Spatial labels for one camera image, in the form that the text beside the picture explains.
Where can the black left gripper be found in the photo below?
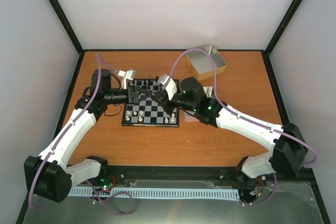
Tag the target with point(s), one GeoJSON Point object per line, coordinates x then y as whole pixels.
{"type": "Point", "coordinates": [133, 94]}

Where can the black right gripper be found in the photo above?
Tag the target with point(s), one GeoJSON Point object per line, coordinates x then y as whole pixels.
{"type": "Point", "coordinates": [163, 98]}

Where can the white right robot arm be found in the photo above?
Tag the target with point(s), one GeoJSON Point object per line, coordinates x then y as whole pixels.
{"type": "Point", "coordinates": [285, 144]}

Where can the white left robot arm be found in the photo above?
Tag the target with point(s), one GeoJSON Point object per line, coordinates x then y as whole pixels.
{"type": "Point", "coordinates": [48, 175]}

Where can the black and silver chessboard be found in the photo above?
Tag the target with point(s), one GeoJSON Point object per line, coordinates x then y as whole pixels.
{"type": "Point", "coordinates": [154, 114]}

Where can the silver embossed tin tray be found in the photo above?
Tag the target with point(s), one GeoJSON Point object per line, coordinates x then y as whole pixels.
{"type": "Point", "coordinates": [189, 116]}

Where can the gold square tin box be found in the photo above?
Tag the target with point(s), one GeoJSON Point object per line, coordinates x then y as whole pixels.
{"type": "Point", "coordinates": [201, 66]}

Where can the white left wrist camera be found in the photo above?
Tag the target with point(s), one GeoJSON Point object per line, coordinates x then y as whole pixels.
{"type": "Point", "coordinates": [126, 76]}

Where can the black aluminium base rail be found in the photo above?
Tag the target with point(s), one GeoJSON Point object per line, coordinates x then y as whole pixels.
{"type": "Point", "coordinates": [218, 175]}

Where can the light blue slotted cable duct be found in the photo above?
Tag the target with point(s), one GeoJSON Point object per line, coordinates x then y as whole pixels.
{"type": "Point", "coordinates": [170, 193]}

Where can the black frame post left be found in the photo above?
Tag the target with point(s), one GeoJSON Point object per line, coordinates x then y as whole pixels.
{"type": "Point", "coordinates": [66, 25]}

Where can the black frame post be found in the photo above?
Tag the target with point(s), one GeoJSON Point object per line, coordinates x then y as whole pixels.
{"type": "Point", "coordinates": [289, 14]}
{"type": "Point", "coordinates": [66, 25]}

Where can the black frame post right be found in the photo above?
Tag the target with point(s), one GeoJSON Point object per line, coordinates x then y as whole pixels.
{"type": "Point", "coordinates": [289, 14]}

